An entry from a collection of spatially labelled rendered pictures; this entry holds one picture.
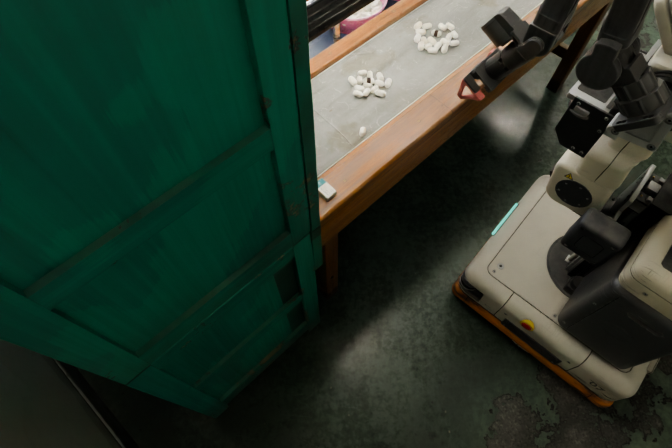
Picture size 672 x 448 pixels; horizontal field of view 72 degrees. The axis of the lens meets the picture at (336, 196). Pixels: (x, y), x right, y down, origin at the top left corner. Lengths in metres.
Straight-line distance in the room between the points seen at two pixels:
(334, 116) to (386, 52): 0.34
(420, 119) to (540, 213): 0.73
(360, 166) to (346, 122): 0.19
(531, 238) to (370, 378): 0.81
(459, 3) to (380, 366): 1.41
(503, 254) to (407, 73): 0.75
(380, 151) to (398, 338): 0.85
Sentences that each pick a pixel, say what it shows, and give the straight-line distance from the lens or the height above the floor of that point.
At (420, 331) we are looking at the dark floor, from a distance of 1.96.
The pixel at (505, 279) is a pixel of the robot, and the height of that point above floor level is 0.28.
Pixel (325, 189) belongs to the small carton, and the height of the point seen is 0.79.
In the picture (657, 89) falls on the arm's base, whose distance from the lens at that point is 1.05.
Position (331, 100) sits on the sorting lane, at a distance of 1.52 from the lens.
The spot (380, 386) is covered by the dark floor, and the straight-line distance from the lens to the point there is 1.90.
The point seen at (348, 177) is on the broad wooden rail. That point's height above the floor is 0.76.
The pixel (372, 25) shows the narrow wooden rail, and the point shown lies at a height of 0.76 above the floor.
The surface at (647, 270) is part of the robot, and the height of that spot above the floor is 0.81.
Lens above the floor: 1.87
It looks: 60 degrees down
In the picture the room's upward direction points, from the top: straight up
